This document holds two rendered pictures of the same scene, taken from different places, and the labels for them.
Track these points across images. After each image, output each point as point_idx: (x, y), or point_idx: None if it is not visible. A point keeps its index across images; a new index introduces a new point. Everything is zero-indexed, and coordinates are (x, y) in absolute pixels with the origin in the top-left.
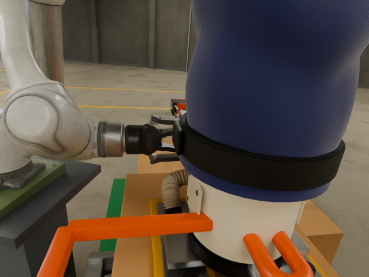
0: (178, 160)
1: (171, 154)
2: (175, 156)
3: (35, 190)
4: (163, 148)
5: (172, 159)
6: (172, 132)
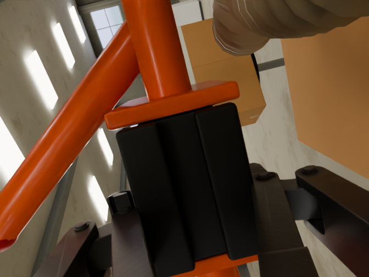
0: (345, 181)
1: (350, 252)
2: (325, 206)
3: None
4: (276, 253)
5: (360, 199)
6: (120, 265)
